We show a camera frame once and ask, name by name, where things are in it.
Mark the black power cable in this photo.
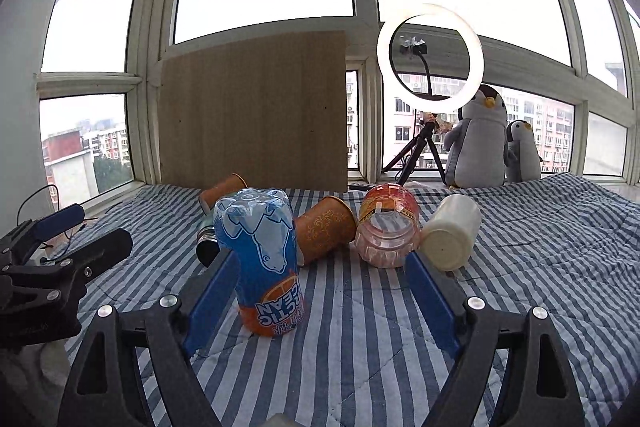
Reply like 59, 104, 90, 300
15, 182, 101, 266

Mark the blue orange plastic bottle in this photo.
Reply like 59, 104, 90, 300
213, 188, 305, 337

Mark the large grey penguin plush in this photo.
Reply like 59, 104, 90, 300
444, 83, 508, 188

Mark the small grey penguin plush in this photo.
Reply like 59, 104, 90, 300
506, 120, 541, 183

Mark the orange paper cup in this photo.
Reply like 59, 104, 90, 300
294, 196, 357, 267
198, 173, 247, 215

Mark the orange paper cup far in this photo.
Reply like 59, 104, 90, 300
198, 173, 247, 215

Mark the webcam on gooseneck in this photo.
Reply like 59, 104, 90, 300
399, 37, 433, 96

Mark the white plastic cup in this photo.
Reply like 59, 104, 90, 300
418, 194, 482, 272

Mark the left grey gloved hand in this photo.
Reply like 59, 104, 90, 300
1, 340, 70, 426

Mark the wooden board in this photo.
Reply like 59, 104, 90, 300
158, 31, 347, 192

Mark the red pink plastic jar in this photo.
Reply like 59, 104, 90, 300
355, 183, 419, 269

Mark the orange paper cup near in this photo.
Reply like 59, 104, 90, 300
294, 196, 357, 267

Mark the ring light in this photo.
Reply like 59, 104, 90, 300
376, 3, 485, 114

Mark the black tripod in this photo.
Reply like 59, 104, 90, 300
382, 115, 445, 185

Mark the green thermos bottle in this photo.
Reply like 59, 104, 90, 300
196, 216, 220, 268

